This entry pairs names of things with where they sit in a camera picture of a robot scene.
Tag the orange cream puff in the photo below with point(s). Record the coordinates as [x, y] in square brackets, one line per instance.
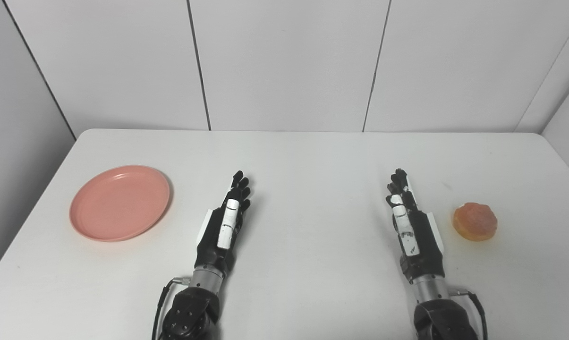
[474, 222]

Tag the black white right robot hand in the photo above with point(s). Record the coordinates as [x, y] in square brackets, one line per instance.
[423, 245]

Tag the pink round plate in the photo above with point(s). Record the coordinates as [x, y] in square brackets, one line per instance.
[119, 203]

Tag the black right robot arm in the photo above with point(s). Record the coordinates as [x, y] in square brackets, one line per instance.
[442, 321]

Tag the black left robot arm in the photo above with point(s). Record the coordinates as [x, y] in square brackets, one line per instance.
[190, 311]

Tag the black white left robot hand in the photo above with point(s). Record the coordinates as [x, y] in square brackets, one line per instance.
[213, 241]

